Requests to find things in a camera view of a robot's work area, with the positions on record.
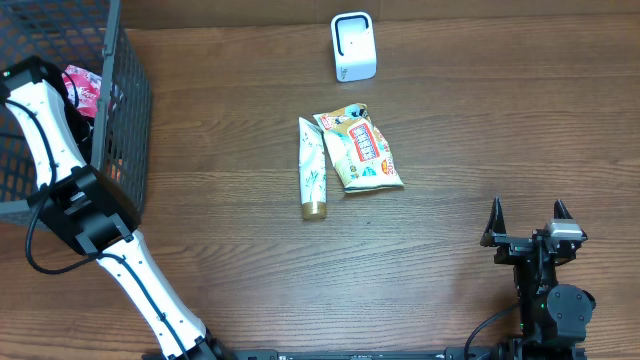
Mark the purple red sachet pack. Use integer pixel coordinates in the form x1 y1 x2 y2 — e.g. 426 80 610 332
62 65 101 118

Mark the beige snack bag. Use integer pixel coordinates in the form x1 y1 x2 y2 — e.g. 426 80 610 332
313 103 404 193

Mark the white gold-capped cream tube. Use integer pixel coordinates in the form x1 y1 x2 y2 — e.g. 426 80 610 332
299 117 327 220

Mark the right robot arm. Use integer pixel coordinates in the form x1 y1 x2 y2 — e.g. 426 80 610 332
477 198 596 359

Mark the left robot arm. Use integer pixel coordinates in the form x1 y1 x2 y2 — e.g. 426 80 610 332
1 56 232 359

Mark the white barcode scanner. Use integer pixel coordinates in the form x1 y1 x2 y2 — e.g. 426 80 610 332
330 11 377 82

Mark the grey plastic mesh basket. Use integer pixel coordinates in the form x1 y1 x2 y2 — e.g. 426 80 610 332
1 0 152 209

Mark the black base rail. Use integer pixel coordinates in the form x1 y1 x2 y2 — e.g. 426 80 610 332
142 347 589 360

